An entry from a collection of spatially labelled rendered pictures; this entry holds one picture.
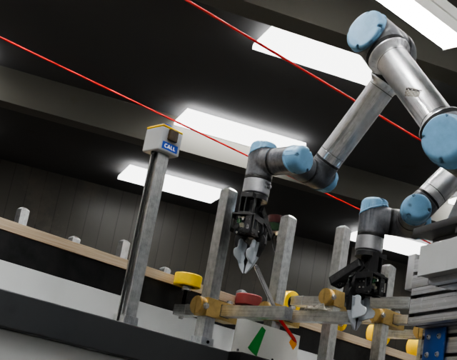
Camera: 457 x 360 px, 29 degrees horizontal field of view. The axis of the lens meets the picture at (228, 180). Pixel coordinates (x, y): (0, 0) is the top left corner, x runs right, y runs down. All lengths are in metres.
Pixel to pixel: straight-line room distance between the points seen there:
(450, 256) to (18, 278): 1.07
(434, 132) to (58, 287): 1.03
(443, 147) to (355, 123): 0.45
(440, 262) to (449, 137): 0.30
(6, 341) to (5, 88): 6.38
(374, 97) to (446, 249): 0.66
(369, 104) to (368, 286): 0.49
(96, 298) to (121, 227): 9.19
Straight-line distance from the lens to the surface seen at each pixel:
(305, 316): 2.56
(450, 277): 1.94
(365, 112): 2.45
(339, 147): 2.46
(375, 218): 2.47
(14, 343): 2.10
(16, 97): 8.35
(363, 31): 2.34
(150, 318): 2.57
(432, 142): 2.08
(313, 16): 5.71
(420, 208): 2.34
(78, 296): 2.42
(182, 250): 11.80
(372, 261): 2.45
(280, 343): 2.60
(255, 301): 2.72
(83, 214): 11.56
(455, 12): 4.13
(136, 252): 2.27
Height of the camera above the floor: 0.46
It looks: 16 degrees up
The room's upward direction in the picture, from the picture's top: 10 degrees clockwise
